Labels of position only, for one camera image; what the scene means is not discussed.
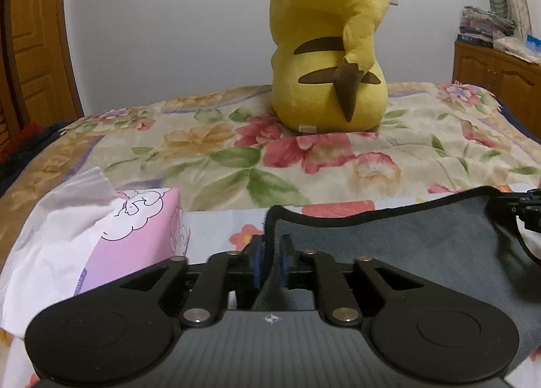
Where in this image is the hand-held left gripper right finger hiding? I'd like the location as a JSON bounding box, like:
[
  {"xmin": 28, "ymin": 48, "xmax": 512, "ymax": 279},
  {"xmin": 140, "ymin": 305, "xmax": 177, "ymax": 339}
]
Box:
[{"xmin": 279, "ymin": 235, "xmax": 426, "ymax": 327}]

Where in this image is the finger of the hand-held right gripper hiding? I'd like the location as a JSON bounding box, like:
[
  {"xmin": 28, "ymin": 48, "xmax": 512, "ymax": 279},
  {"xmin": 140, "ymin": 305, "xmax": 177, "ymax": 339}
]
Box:
[{"xmin": 490, "ymin": 188, "xmax": 541, "ymax": 234}]

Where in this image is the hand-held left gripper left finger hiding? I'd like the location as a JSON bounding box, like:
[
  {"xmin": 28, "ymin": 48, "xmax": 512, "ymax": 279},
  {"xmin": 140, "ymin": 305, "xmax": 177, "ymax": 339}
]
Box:
[{"xmin": 119, "ymin": 238, "xmax": 267, "ymax": 327}]

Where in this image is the grey towel with black edge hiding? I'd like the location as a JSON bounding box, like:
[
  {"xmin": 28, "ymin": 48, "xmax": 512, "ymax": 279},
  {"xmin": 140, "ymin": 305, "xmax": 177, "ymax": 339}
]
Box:
[{"xmin": 249, "ymin": 186, "xmax": 541, "ymax": 368}]

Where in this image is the floral blanket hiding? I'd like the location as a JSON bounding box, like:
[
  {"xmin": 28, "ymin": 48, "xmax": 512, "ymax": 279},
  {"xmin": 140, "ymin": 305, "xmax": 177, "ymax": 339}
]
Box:
[{"xmin": 0, "ymin": 81, "xmax": 541, "ymax": 388}]

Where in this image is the wooden cabinet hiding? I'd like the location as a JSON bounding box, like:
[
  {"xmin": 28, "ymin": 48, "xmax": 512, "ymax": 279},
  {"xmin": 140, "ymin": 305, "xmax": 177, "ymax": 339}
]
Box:
[{"xmin": 451, "ymin": 40, "xmax": 541, "ymax": 98}]

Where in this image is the pile of papers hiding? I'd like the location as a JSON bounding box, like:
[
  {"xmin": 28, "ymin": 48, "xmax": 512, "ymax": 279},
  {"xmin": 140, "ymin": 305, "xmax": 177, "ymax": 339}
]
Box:
[{"xmin": 494, "ymin": 32, "xmax": 541, "ymax": 64}]

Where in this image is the dark blue book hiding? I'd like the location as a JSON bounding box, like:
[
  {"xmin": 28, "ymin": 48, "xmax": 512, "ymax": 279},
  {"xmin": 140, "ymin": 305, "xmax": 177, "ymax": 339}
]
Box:
[{"xmin": 456, "ymin": 34, "xmax": 496, "ymax": 49}]

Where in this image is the stack of folded clothes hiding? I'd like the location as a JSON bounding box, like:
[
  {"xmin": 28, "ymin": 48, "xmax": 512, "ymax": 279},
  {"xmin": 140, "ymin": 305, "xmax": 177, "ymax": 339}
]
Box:
[{"xmin": 458, "ymin": 5, "xmax": 517, "ymax": 40}]

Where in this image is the green patterned item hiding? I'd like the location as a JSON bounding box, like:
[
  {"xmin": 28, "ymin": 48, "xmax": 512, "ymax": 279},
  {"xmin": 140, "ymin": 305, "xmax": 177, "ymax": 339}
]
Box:
[{"xmin": 489, "ymin": 0, "xmax": 515, "ymax": 17}]

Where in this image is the white tissue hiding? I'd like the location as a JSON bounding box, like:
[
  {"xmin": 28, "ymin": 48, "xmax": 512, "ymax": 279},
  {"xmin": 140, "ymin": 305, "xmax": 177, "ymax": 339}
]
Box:
[{"xmin": 0, "ymin": 167, "xmax": 124, "ymax": 339}]

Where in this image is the yellow plush toy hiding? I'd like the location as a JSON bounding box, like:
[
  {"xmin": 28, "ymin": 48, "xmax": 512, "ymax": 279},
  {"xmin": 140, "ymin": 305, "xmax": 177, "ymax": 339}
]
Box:
[{"xmin": 236, "ymin": 0, "xmax": 400, "ymax": 135}]

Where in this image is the dark cloth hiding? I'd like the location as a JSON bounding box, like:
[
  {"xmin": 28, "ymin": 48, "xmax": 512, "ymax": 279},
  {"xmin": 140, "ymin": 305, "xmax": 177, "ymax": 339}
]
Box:
[{"xmin": 0, "ymin": 119, "xmax": 70, "ymax": 196}]

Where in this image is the wooden door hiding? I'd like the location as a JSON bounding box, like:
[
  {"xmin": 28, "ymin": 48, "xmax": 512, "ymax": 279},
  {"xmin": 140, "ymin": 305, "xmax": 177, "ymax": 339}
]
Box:
[{"xmin": 0, "ymin": 0, "xmax": 85, "ymax": 153}]

